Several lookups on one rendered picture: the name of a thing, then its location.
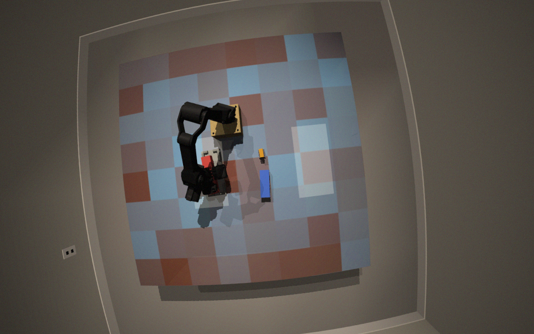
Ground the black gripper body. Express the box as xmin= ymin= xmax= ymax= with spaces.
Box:
xmin=204 ymin=164 xmax=228 ymax=182

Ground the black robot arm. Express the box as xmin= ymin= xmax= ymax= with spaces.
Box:
xmin=177 ymin=102 xmax=236 ymax=202

